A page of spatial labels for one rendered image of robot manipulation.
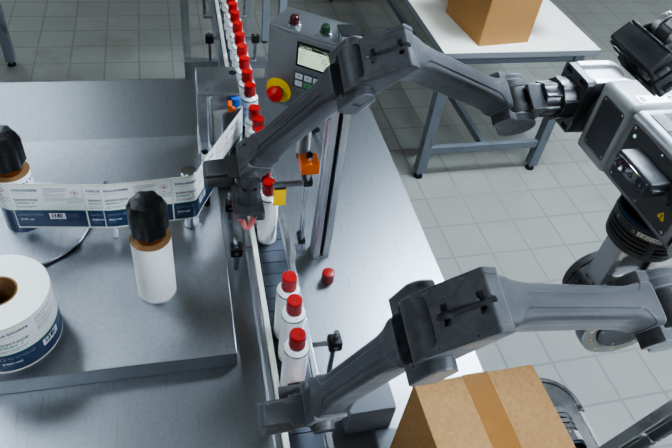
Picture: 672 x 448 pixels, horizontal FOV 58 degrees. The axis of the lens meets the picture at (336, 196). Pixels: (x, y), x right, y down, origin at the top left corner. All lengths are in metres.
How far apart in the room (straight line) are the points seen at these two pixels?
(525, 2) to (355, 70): 2.01
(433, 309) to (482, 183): 2.69
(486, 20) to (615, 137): 1.69
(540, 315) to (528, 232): 2.47
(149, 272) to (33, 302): 0.24
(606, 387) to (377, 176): 1.35
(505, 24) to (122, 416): 2.25
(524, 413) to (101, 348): 0.89
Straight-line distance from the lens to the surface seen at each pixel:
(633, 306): 0.89
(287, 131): 1.14
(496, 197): 3.32
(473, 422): 1.14
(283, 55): 1.33
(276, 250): 1.62
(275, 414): 1.10
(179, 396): 1.44
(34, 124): 2.18
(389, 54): 0.97
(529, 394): 1.21
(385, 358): 0.79
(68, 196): 1.59
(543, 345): 2.77
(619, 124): 1.24
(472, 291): 0.69
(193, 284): 1.55
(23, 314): 1.38
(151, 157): 1.90
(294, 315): 1.27
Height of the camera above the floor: 2.08
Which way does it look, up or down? 43 degrees down
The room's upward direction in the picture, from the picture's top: 9 degrees clockwise
